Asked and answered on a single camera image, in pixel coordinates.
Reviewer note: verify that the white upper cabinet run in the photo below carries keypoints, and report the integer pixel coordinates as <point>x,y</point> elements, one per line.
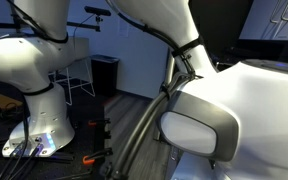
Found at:
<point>260,20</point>

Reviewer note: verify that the black stereo camera bar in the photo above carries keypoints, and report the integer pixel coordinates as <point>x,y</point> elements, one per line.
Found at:
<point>97,11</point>

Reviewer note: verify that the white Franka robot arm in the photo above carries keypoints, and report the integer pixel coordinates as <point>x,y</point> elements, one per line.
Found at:
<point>267,110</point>

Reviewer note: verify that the grey metal pole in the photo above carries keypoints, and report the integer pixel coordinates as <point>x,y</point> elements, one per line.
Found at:
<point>169,66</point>

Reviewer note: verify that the black waste bin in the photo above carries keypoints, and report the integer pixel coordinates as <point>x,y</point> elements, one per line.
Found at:
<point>104,76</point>

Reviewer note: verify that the orange black bar clamp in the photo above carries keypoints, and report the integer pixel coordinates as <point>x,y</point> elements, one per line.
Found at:
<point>99,122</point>
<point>94,159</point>

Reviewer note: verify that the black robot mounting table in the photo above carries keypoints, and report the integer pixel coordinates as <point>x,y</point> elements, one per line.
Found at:
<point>80,140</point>

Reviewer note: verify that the black horizontal boom bar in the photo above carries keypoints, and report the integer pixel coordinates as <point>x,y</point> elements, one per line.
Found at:
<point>84,26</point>

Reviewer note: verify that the white paper sheet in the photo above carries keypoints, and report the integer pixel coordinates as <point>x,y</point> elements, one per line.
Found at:
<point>123,28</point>

